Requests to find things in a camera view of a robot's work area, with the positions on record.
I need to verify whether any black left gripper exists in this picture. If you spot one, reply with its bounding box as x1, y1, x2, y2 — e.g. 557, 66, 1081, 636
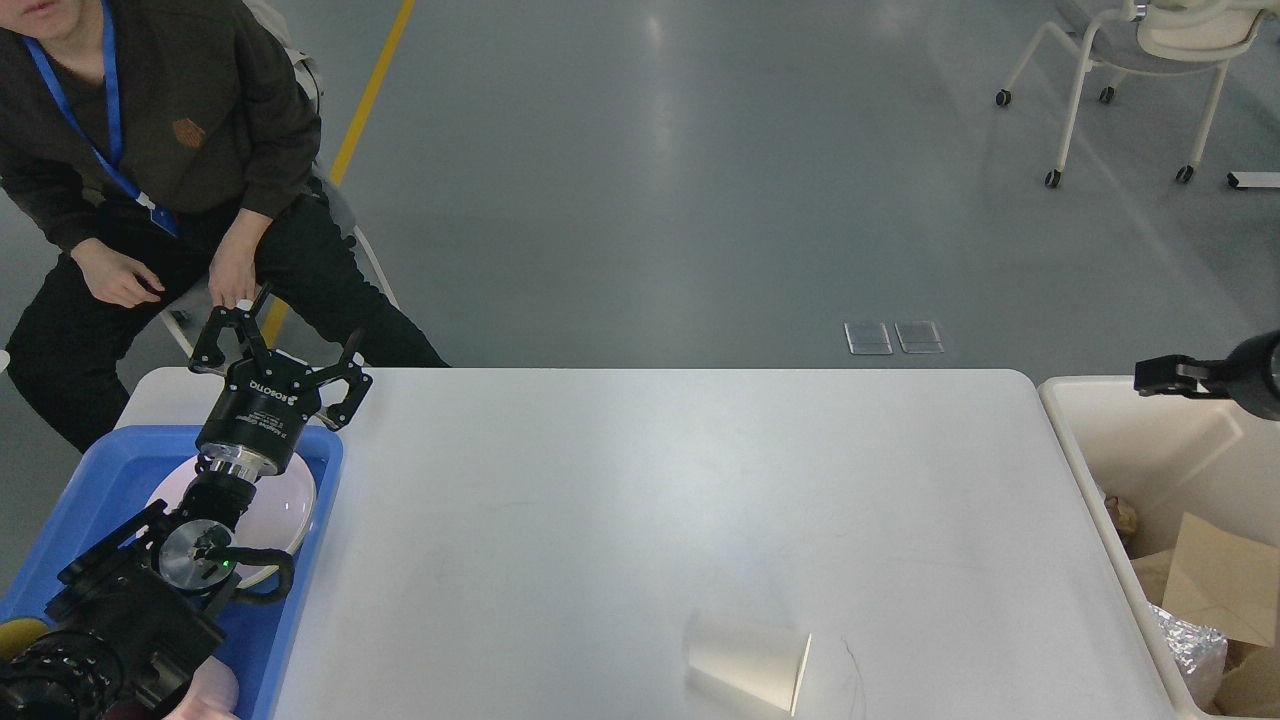
188, 284, 372, 479

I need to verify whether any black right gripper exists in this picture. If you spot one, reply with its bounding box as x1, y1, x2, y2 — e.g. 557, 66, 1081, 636
1134, 331, 1279, 421

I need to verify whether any pink plate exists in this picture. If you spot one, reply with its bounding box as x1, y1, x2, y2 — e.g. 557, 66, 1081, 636
142, 454, 316, 591

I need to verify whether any brown paper bag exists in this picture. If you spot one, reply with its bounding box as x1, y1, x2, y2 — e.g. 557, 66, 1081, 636
1132, 512, 1279, 719

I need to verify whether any silver foil tray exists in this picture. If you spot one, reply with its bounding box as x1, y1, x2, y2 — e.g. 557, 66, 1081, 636
1149, 603, 1229, 711

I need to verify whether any teal mug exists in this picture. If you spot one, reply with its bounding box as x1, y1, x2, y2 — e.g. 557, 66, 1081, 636
0, 618, 50, 664

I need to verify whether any white paper cup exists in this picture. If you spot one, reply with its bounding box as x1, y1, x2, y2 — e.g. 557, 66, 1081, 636
685, 612, 813, 717

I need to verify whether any brown paper ball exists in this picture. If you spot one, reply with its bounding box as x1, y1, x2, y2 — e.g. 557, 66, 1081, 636
1103, 495, 1140, 550

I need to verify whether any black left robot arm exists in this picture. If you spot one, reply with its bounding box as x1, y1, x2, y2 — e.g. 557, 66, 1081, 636
3, 306, 372, 719

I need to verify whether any person's left hand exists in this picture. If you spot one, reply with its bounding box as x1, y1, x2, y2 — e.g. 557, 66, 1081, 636
207, 208, 273, 307

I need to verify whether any person's right hand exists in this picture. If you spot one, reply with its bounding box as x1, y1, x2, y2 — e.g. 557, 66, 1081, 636
70, 238, 165, 309

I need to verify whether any white plastic bin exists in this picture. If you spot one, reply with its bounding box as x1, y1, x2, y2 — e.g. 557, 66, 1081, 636
1039, 375, 1277, 719

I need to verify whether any white table foot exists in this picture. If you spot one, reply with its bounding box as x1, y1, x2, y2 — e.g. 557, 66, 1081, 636
1226, 170, 1280, 190

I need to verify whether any person in dark clothes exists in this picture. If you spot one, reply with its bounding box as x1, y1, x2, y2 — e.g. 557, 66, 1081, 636
1, 1, 445, 452

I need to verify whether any floor socket plate right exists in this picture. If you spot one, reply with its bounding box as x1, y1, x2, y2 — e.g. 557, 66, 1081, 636
893, 322, 945, 354

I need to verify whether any floor socket plate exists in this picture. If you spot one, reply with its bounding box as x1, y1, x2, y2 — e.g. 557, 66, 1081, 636
844, 322, 893, 356
893, 322, 945, 354

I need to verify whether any floor socket plate left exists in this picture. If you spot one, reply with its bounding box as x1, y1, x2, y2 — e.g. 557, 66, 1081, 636
844, 322, 893, 356

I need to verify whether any pink mug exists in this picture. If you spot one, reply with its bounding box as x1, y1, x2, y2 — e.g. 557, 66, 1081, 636
102, 659, 239, 719

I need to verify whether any white chair right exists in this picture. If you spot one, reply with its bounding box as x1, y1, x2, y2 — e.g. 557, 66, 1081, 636
995, 1, 1277, 190

